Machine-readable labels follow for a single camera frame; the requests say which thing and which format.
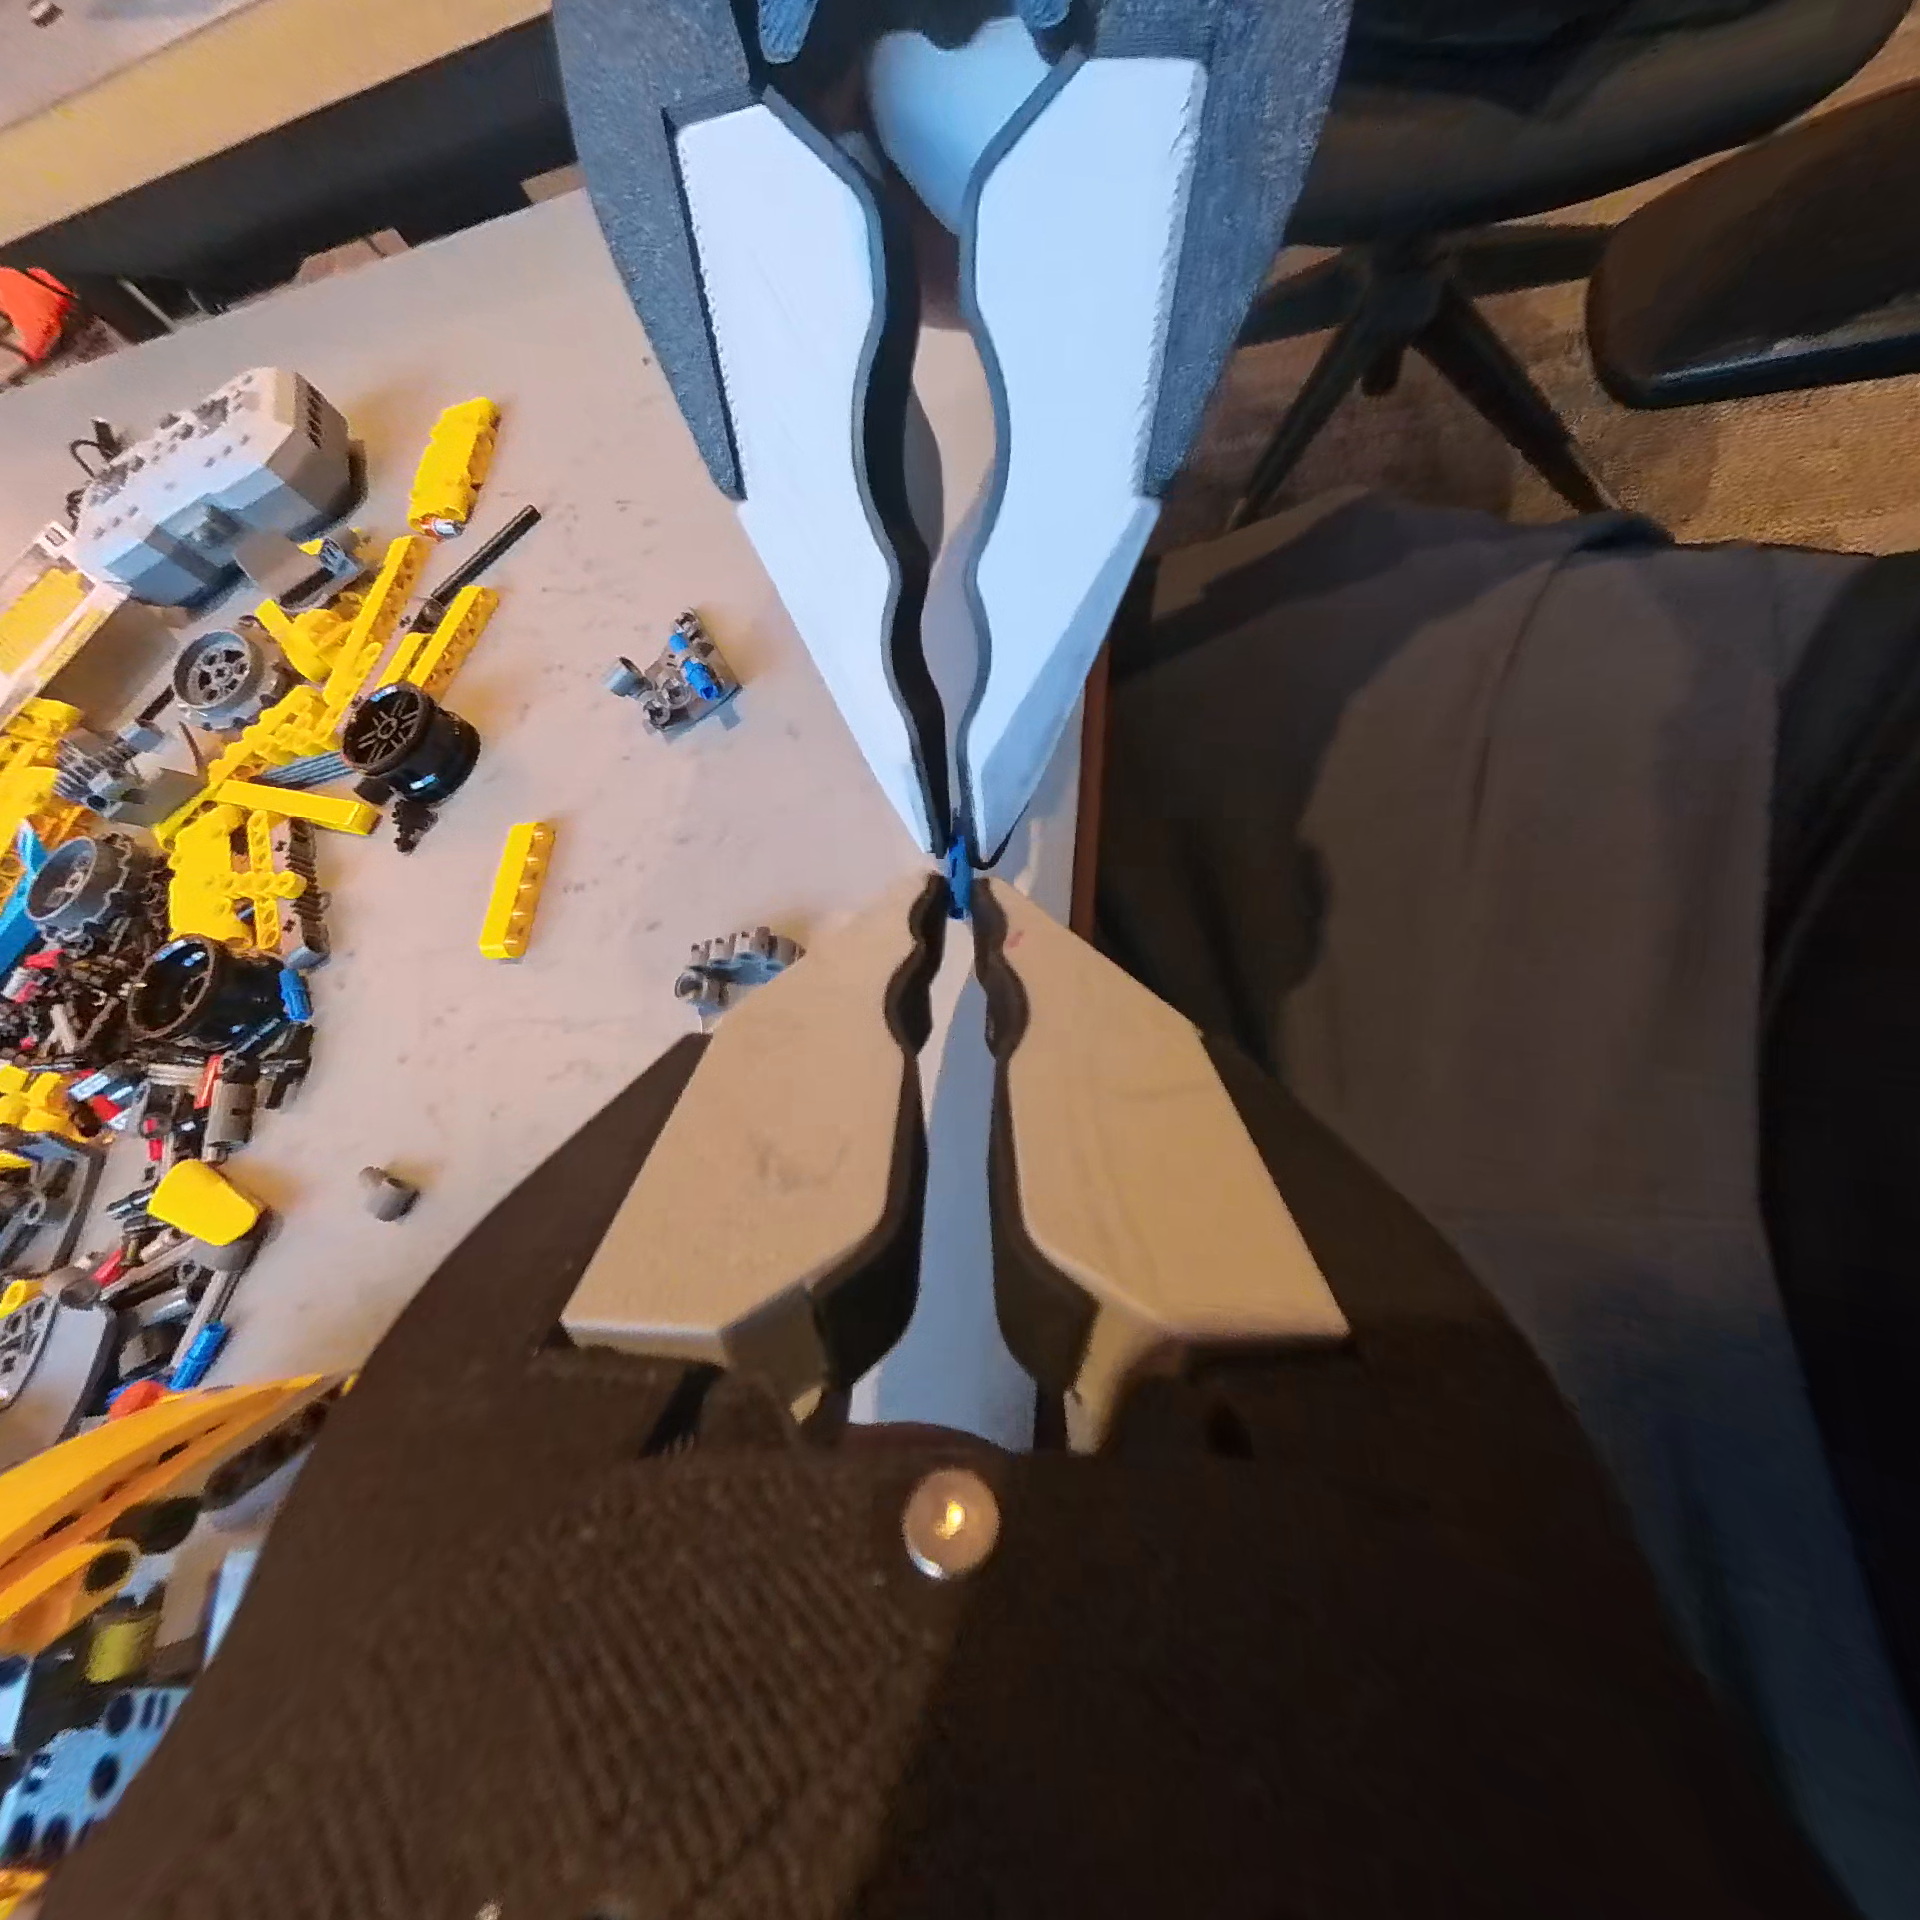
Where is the grey toy panel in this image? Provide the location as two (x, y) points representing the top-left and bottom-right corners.
(672, 922), (810, 1022)

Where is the instruction booklet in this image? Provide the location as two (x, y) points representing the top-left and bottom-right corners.
(0, 516), (130, 714)

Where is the yellow black toy brick vehicle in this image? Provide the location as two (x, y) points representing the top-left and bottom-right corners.
(0, 1368), (363, 1920)

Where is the grey toy battery box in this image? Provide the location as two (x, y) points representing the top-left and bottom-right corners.
(72, 366), (371, 609)

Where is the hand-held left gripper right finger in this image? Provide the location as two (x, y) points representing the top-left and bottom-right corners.
(972, 876), (1352, 1453)

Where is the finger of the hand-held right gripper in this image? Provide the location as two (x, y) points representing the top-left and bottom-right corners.
(957, 55), (1215, 870)
(672, 92), (963, 860)

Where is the pile of toy brick pieces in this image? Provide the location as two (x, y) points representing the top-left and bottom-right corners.
(0, 396), (547, 1428)

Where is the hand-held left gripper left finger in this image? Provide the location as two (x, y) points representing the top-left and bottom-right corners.
(559, 873), (944, 1419)

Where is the orange object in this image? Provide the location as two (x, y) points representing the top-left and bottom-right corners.
(0, 265), (79, 361)

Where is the small grey brick assembly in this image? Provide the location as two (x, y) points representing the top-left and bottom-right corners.
(605, 605), (744, 739)

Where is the yellow toy beam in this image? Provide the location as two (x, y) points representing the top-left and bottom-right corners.
(476, 820), (560, 965)

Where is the black toy wheel hub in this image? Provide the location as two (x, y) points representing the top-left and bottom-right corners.
(342, 682), (486, 803)
(127, 931), (288, 1051)

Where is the person's black sweater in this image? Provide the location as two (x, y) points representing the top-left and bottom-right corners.
(1763, 553), (1920, 1651)

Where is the black office chair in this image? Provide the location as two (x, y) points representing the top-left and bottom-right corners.
(1222, 0), (1920, 527)

